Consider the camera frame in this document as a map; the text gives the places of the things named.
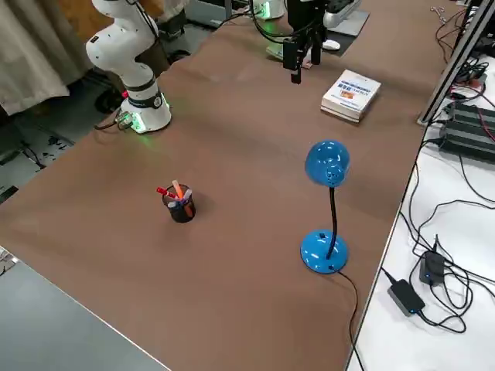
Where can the orange pen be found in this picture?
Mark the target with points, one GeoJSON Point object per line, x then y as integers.
{"type": "Point", "coordinates": [181, 191]}

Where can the grey side table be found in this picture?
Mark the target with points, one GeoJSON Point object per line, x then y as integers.
{"type": "Point", "coordinates": [46, 328]}

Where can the silver laptop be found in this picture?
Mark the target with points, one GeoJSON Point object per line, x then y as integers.
{"type": "Point", "coordinates": [352, 25]}

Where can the grey finned power supply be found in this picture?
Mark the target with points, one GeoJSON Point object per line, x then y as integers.
{"type": "Point", "coordinates": [468, 143]}
{"type": "Point", "coordinates": [473, 116]}

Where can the blue desk lamp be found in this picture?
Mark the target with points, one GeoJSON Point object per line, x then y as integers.
{"type": "Point", "coordinates": [328, 162]}

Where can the black power adapter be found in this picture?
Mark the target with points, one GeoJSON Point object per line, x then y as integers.
{"type": "Point", "coordinates": [406, 297]}

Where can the silver metal clip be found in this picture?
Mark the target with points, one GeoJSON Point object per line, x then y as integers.
{"type": "Point", "coordinates": [437, 10]}

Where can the white computer mouse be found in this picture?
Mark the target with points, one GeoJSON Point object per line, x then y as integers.
{"type": "Point", "coordinates": [331, 45]}

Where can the aluminium frame post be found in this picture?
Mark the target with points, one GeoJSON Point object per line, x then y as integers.
{"type": "Point", "coordinates": [452, 62]}

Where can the beige curtain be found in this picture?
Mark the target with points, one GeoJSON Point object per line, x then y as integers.
{"type": "Point", "coordinates": [31, 46]}

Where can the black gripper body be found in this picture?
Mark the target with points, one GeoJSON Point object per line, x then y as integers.
{"type": "Point", "coordinates": [305, 15]}

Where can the black mesh pen holder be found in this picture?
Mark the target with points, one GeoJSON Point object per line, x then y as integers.
{"type": "Point", "coordinates": [183, 210]}

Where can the black mouse mat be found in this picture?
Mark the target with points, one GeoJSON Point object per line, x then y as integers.
{"type": "Point", "coordinates": [346, 46]}

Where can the small black hub box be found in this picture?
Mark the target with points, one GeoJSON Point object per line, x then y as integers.
{"type": "Point", "coordinates": [432, 266]}

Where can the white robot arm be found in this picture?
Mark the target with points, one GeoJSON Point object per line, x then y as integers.
{"type": "Point", "coordinates": [270, 8]}
{"type": "Point", "coordinates": [131, 58]}

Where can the red marker in holder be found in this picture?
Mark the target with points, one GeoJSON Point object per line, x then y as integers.
{"type": "Point", "coordinates": [165, 191]}

